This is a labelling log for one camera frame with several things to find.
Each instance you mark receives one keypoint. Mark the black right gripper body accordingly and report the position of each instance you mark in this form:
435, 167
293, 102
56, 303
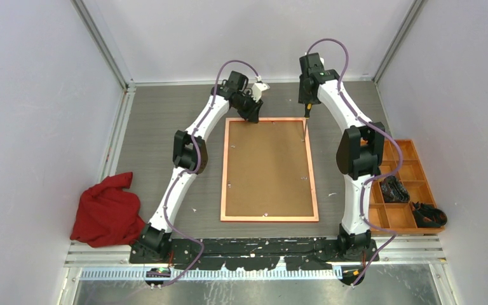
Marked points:
305, 97

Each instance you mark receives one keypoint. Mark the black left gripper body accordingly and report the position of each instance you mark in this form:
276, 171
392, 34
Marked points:
246, 105

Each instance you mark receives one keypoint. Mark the black yellow screwdriver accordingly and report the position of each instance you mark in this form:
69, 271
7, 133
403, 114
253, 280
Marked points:
306, 120

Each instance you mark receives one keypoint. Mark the red picture frame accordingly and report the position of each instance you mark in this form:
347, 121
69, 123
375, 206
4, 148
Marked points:
267, 172

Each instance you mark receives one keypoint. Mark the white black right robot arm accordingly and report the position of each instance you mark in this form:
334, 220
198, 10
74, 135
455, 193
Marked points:
360, 151

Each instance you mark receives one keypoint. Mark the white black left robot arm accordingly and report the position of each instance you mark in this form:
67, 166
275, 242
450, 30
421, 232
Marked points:
190, 157

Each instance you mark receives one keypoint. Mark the dark rolled tie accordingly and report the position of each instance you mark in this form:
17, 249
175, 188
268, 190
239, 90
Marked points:
393, 191

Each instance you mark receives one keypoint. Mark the orange compartment tray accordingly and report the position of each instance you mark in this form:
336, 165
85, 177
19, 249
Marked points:
406, 217

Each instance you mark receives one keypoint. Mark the red cloth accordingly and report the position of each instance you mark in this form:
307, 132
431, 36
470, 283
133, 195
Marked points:
108, 213

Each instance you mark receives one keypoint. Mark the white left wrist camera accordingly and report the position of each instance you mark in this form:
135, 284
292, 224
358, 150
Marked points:
258, 88

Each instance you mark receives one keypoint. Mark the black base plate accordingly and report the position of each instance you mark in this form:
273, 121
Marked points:
253, 254

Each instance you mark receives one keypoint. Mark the white slotted cable duct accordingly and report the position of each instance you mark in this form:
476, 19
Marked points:
165, 274

